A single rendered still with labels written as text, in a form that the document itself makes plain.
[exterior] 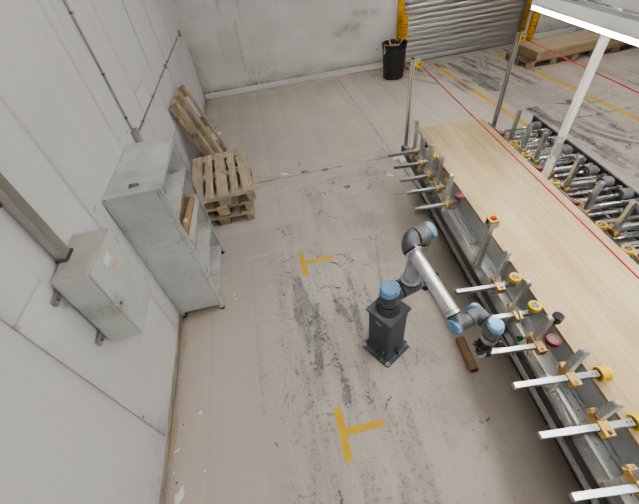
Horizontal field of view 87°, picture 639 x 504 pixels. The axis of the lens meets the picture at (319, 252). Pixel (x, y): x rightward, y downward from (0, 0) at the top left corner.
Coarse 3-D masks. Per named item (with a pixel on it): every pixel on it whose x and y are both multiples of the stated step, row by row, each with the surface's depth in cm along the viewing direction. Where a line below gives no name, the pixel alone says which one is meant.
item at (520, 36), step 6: (516, 36) 345; (522, 36) 342; (516, 42) 347; (516, 48) 351; (510, 60) 359; (510, 66) 363; (510, 72) 367; (504, 78) 374; (504, 84) 376; (504, 90) 381; (498, 102) 393; (498, 108) 395; (498, 114) 400
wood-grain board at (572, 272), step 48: (480, 144) 367; (480, 192) 310; (528, 192) 303; (528, 240) 262; (576, 240) 257; (576, 288) 228; (624, 288) 224; (576, 336) 204; (624, 336) 201; (624, 384) 182
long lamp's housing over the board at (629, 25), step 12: (540, 0) 201; (552, 0) 193; (564, 0) 187; (564, 12) 185; (576, 12) 178; (588, 12) 171; (600, 12) 166; (612, 12) 162; (624, 12) 160; (600, 24) 164; (612, 24) 159; (624, 24) 154; (636, 24) 149; (636, 36) 148
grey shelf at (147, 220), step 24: (144, 144) 306; (168, 144) 301; (120, 168) 279; (144, 168) 274; (168, 168) 331; (120, 192) 252; (144, 192) 250; (168, 192) 300; (192, 192) 356; (120, 216) 259; (144, 216) 264; (168, 216) 268; (192, 216) 331; (144, 240) 279; (168, 240) 284; (192, 240) 306; (216, 240) 407; (168, 264) 302; (192, 264) 308; (216, 264) 389; (168, 288) 323; (192, 288) 330; (216, 288) 363
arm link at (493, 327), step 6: (492, 318) 186; (498, 318) 186; (486, 324) 186; (492, 324) 183; (498, 324) 183; (504, 324) 184; (486, 330) 187; (492, 330) 182; (498, 330) 181; (486, 336) 189; (492, 336) 185; (498, 336) 185
